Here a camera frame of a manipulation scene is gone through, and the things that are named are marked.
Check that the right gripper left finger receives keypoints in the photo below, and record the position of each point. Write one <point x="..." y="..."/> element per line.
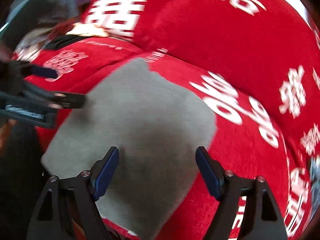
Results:
<point x="51" y="218"/>

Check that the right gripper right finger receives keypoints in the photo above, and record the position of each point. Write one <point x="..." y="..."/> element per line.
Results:
<point x="262" y="217"/>

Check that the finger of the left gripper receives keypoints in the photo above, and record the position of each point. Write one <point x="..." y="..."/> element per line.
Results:
<point x="32" y="69"/>
<point x="68" y="100"/>

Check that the grey knit sweater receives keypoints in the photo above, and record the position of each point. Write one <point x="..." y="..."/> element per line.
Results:
<point x="157" y="126"/>

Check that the black cloth item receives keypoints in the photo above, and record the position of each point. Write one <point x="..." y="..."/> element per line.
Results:
<point x="63" y="41"/>

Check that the white cloth item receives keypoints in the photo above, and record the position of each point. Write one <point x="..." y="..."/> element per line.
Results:
<point x="87" y="30"/>

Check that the grey blue denim garment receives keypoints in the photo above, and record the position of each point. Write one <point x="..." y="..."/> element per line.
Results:
<point x="315" y="184"/>

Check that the red pillow with white characters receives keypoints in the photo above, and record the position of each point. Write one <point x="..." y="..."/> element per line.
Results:
<point x="261" y="47"/>

